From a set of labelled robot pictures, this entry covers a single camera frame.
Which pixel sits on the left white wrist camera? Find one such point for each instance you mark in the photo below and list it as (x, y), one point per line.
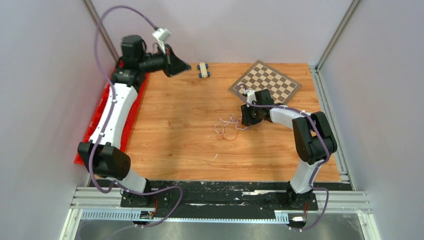
(161, 34)

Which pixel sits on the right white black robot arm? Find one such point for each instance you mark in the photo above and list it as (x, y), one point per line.
(313, 137)

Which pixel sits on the wooden chessboard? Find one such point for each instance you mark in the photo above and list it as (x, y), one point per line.
(261, 76)

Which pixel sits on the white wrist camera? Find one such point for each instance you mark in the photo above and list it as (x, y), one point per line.
(250, 96)
(161, 34)

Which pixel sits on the aluminium frame rail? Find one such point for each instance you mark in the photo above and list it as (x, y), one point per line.
(89, 203)

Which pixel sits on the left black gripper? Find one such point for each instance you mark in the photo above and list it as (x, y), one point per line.
(172, 65)

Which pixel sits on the left corner aluminium post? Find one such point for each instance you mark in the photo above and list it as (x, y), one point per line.
(95, 17)

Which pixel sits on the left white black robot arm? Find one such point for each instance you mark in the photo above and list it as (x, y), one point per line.
(101, 154)

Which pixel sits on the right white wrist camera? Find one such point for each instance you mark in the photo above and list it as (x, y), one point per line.
(250, 96)

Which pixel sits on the corner aluminium post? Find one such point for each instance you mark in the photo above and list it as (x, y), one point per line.
(348, 15)
(95, 17)

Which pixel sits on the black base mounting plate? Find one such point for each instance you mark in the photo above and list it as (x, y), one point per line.
(215, 199)

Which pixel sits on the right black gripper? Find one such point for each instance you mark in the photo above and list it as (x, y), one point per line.
(247, 120)

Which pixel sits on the right corner aluminium post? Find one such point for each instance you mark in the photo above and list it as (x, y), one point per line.
(348, 15)

